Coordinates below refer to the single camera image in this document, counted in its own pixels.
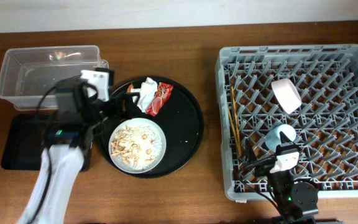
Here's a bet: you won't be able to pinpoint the grey plate with food scraps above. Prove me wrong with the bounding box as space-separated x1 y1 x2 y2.
108 118 167 174

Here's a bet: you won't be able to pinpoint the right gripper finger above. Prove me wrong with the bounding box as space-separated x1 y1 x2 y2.
279 131 295 146
245 138 257 164

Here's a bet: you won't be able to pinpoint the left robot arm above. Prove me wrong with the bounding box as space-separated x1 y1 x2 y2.
18 78 136 223

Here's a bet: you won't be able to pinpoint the carrot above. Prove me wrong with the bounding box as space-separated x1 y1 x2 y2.
126 84 134 93

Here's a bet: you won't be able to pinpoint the white napkin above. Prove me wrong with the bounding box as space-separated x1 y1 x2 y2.
130 77 158 113

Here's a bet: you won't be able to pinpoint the pink bowl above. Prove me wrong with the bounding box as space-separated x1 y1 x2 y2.
271 78 301 114

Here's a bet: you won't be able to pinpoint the clear plastic bin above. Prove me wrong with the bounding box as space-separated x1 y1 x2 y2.
0 45 109 111

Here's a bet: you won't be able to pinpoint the light blue cup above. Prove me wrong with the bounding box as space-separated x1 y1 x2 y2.
265 124 296 152

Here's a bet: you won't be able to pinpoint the black rectangular tray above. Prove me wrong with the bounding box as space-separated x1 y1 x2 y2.
1 114 94 172

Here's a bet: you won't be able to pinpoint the round black tray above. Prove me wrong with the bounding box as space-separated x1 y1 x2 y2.
95 77 204 179

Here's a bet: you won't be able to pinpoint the red snack wrapper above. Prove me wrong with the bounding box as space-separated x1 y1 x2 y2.
145 82 173 116

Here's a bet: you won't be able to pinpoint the grey dishwasher rack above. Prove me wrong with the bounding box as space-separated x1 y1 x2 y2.
214 44 358 202

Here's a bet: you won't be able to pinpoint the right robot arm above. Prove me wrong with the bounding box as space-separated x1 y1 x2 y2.
239 131 319 223

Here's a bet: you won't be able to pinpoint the wooden chopstick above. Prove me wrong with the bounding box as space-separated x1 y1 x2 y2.
231 86 242 158
228 112 242 158

